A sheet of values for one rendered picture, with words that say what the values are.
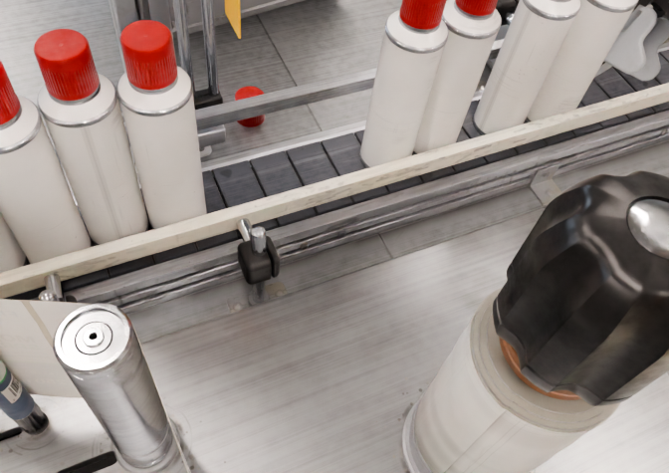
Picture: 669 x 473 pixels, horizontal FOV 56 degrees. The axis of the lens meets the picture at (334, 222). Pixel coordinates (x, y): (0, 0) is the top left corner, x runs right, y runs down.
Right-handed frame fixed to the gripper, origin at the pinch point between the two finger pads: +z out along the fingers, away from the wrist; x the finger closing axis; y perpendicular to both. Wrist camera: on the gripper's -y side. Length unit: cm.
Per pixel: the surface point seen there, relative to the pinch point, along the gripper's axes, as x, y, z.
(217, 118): -35.7, -2.6, 17.9
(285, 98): -30.4, -2.7, 14.4
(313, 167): -24.2, -0.6, 20.3
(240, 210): -33.9, 4.4, 21.9
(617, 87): 9.2, -0.1, 1.0
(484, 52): -19.8, 2.8, 1.6
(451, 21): -23.3, 0.8, 1.0
